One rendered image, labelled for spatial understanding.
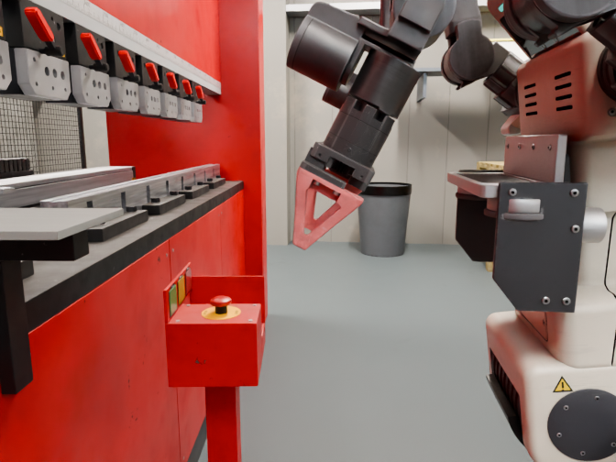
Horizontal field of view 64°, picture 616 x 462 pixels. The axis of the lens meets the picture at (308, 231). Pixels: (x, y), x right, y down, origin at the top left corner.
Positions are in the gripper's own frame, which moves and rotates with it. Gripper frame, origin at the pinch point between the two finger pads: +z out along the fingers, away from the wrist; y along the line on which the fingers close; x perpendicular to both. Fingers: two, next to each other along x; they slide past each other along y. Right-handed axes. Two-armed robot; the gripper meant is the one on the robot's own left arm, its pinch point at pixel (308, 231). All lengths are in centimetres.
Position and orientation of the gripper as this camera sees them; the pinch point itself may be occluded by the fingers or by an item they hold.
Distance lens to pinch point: 53.3
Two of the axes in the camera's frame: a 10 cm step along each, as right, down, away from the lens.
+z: -4.5, 8.7, 2.1
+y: -1.1, 1.8, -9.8
